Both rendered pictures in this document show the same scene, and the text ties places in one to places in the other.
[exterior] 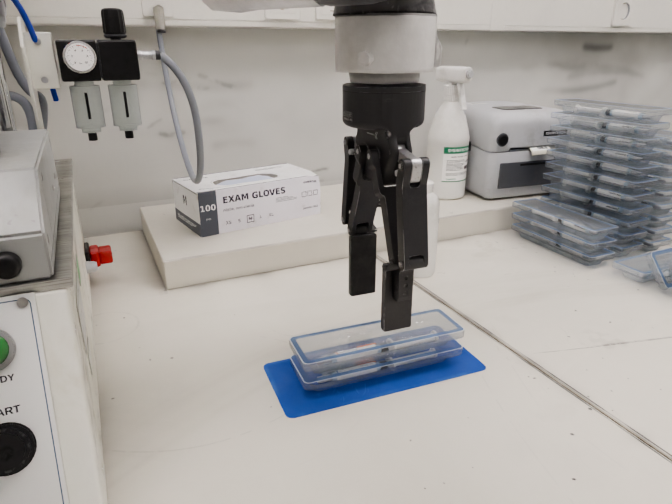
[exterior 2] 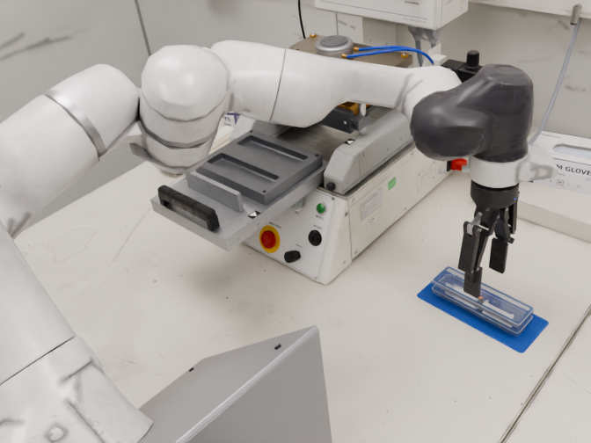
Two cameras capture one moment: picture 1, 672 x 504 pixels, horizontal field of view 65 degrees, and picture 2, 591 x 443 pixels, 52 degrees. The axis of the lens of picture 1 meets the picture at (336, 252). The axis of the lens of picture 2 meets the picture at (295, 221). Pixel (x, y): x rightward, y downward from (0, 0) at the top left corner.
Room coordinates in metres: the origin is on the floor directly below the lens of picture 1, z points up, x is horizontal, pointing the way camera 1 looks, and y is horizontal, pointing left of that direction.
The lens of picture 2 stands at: (-0.07, -0.70, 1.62)
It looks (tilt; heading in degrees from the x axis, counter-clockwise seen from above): 37 degrees down; 71
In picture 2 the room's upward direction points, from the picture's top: 7 degrees counter-clockwise
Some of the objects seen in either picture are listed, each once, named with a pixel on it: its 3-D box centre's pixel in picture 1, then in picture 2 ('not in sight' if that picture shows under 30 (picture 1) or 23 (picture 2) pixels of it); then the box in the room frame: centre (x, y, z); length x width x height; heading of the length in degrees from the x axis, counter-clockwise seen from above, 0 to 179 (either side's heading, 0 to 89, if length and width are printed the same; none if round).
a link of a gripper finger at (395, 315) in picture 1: (397, 296); (472, 279); (0.46, -0.06, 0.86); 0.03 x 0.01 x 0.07; 111
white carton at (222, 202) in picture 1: (248, 196); (580, 163); (0.91, 0.15, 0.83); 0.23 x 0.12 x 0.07; 125
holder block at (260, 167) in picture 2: not in sight; (258, 164); (0.21, 0.32, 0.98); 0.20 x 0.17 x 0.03; 115
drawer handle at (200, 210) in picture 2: not in sight; (186, 206); (0.04, 0.24, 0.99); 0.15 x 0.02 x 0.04; 115
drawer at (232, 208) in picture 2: not in sight; (242, 180); (0.16, 0.30, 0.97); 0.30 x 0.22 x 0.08; 25
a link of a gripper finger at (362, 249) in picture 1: (362, 264); (498, 256); (0.54, -0.03, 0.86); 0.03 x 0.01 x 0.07; 111
